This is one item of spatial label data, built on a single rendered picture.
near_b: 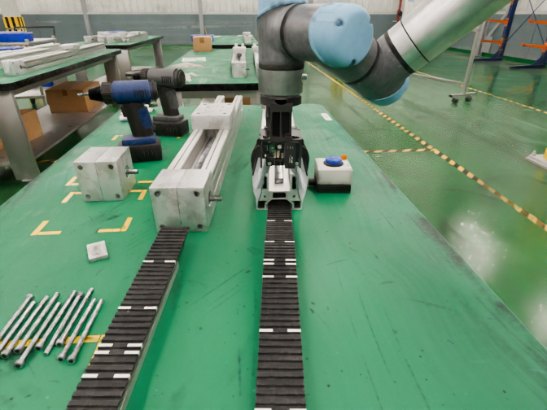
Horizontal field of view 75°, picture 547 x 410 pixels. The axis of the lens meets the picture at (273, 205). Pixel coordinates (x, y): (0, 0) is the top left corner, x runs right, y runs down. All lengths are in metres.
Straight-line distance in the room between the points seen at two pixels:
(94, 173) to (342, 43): 0.60
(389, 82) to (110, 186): 0.61
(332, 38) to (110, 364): 0.46
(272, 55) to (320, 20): 0.11
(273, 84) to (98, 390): 0.47
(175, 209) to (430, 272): 0.46
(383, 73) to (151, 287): 0.46
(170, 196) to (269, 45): 0.31
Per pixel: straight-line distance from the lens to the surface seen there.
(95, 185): 0.89
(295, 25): 0.54
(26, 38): 5.46
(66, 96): 4.49
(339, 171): 0.84
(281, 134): 0.60
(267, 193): 0.76
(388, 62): 0.59
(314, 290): 0.57
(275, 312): 0.48
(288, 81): 0.60
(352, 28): 0.50
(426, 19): 0.59
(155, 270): 0.57
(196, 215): 0.70
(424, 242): 0.72
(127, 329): 0.50
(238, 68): 2.53
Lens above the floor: 1.15
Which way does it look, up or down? 28 degrees down
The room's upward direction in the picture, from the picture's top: straight up
